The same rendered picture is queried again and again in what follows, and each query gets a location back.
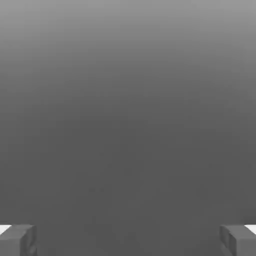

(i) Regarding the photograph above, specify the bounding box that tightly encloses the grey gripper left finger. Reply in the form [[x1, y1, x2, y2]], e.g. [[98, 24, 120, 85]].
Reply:
[[0, 224, 38, 256]]

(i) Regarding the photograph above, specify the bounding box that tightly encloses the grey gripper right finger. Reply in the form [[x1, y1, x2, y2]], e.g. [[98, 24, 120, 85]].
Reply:
[[219, 224, 256, 256]]

